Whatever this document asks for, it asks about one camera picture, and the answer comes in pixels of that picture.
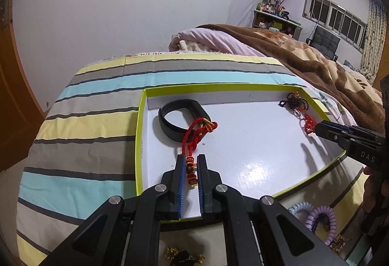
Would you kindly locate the brown fleece blanket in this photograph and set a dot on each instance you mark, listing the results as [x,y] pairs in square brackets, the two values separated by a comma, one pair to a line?
[319,71]

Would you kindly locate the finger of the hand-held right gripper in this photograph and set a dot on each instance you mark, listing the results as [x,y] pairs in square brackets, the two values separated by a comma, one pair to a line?
[326,131]
[361,134]

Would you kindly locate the wooden door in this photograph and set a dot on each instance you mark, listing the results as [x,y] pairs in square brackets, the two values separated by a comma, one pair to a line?
[15,86]

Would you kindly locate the black silicone wristband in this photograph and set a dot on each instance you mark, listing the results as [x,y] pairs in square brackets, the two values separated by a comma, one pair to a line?
[165,126]

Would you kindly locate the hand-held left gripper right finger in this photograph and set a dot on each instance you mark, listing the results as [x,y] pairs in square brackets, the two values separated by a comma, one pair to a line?
[200,190]

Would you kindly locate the green cardboard box tray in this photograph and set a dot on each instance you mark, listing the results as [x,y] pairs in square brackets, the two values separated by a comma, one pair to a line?
[258,138]

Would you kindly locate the black office chair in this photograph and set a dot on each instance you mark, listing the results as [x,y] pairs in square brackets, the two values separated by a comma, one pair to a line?
[326,39]

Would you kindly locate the group of bottles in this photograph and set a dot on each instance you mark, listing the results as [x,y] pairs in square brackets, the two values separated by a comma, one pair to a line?
[269,5]

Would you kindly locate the barred window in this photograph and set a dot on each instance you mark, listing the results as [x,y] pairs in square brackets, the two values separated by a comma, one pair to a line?
[334,17]

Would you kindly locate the gold and black hair accessory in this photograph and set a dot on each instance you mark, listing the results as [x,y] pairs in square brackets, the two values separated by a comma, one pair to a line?
[182,257]

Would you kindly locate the wooden shelf desk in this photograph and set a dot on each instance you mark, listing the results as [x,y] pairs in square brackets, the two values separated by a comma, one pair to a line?
[273,21]

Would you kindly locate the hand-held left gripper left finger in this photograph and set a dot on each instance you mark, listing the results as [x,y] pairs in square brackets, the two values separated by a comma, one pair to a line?
[180,190]

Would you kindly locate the patterned curtain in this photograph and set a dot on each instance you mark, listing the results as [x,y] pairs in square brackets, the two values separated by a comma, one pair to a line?
[372,41]

